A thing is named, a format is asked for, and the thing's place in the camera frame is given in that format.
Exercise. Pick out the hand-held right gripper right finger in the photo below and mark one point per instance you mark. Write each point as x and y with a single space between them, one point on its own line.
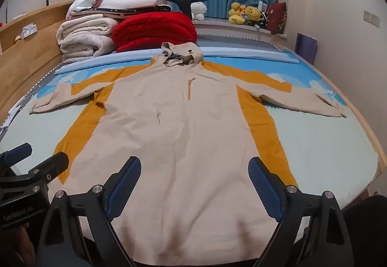
263 186

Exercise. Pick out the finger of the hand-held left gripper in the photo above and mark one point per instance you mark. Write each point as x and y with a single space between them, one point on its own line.
18 152
51 165

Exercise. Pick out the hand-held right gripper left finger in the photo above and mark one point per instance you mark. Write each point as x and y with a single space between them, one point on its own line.
124 185

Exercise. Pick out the beige and orange hooded garment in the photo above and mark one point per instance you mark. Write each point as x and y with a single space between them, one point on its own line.
181 134

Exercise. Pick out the pink and white clothes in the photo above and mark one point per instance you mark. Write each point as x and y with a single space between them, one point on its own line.
87 0

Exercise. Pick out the blue printed bed sheet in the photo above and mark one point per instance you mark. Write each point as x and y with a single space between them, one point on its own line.
317 140

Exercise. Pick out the wooden headboard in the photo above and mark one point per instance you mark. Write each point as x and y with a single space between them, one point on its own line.
27 70

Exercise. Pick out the tissue box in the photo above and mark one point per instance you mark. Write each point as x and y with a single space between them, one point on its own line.
28 30

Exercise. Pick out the white folded blanket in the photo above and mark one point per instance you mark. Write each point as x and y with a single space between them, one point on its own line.
84 37

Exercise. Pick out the grey patterned mat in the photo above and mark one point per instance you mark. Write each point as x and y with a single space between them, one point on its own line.
242 38

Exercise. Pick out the red folded blanket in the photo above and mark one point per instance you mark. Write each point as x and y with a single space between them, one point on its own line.
151 29

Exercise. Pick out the dark red cushion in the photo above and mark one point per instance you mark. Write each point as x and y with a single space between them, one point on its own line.
277 17

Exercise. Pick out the yellow plush toy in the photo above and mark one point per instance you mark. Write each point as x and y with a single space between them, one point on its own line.
252 14
235 12

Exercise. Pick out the white folded quilt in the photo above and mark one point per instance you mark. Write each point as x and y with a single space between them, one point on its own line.
136 2

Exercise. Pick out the white plush toy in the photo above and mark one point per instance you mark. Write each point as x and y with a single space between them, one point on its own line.
198 11

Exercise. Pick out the white wall switch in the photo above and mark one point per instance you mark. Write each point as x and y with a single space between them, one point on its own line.
375 20
367 16

